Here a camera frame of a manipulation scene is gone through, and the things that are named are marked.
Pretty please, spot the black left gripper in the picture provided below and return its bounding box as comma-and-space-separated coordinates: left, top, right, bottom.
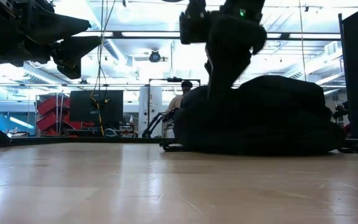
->
0, 0, 103, 80

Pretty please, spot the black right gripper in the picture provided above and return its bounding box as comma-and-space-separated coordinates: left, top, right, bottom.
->
204, 0, 267, 100

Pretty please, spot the black backpack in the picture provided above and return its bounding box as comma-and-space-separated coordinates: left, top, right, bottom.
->
159, 75, 358, 156

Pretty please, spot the person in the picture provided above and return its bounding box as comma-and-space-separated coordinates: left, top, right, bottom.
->
165, 80, 194, 114

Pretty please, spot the black monitor on stand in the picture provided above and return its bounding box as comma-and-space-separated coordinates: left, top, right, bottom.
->
69, 90, 124, 130

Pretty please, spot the red background cart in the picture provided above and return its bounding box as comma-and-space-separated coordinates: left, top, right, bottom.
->
35, 93, 96, 136

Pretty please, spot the white pillar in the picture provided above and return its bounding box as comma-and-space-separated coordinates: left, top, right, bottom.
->
138, 86, 163, 138

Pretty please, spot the black background robot rig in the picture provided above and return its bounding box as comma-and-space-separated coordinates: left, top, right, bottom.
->
332, 100, 350, 121

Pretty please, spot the black overhead rail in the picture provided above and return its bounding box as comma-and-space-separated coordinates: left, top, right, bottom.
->
73, 30, 341, 41

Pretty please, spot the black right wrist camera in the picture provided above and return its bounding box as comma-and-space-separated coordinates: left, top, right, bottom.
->
178, 0, 213, 45

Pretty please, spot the black overhead camera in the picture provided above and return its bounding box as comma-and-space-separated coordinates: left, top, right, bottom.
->
149, 50, 162, 64

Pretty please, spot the black aluminium table frame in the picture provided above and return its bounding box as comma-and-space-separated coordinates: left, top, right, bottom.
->
0, 118, 180, 149

